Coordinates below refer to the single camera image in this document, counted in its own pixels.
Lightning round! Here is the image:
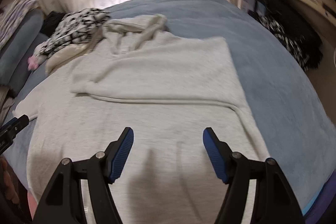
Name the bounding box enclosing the pink and white plush toy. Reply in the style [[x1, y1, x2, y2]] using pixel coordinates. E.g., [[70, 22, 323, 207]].
[[28, 55, 44, 71]]

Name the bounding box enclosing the floral quilt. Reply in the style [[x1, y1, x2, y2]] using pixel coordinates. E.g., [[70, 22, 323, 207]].
[[0, 0, 41, 50]]

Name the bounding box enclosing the folded grey-blue blanket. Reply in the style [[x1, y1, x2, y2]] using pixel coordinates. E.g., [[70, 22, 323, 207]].
[[0, 9, 49, 94]]

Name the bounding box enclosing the beige crumpled cloth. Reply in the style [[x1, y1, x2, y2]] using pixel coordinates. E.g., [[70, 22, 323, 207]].
[[0, 86, 16, 122]]

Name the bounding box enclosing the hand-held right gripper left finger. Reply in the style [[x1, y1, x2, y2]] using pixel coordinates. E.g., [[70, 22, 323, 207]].
[[31, 127, 134, 224]]

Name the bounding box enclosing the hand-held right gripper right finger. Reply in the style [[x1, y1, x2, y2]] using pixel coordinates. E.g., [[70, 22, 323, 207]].
[[203, 127, 306, 224]]

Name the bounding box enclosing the black and white patterned garment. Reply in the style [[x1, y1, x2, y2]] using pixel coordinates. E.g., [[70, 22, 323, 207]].
[[35, 7, 112, 62]]

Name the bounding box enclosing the grey-blue bed blanket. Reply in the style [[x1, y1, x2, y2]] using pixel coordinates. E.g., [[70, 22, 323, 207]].
[[5, 0, 336, 216]]

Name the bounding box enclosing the zebra print cloth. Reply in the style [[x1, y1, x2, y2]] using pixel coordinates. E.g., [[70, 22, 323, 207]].
[[259, 15, 311, 69]]

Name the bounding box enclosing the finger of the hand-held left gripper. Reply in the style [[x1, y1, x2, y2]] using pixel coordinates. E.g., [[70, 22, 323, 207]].
[[0, 114, 29, 155]]

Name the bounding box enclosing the pink cloth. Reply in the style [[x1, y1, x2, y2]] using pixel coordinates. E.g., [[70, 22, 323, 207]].
[[26, 191, 38, 218]]

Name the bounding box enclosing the light grey hoodie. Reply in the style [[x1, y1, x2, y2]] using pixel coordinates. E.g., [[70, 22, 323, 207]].
[[13, 14, 271, 224]]

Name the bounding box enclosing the blue and white box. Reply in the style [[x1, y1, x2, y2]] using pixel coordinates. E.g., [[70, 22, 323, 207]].
[[241, 0, 263, 14]]

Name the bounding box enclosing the black fluffy cloth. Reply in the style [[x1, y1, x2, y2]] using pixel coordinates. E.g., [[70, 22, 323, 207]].
[[41, 11, 66, 37]]

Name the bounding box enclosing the black bag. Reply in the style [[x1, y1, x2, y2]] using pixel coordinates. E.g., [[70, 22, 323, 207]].
[[247, 0, 323, 69]]

